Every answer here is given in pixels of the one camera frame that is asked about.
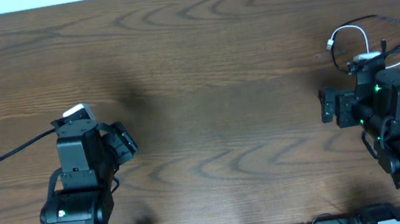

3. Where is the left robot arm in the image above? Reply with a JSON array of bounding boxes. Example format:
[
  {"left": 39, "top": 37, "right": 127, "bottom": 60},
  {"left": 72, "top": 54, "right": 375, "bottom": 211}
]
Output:
[{"left": 40, "top": 118, "right": 138, "bottom": 224}]

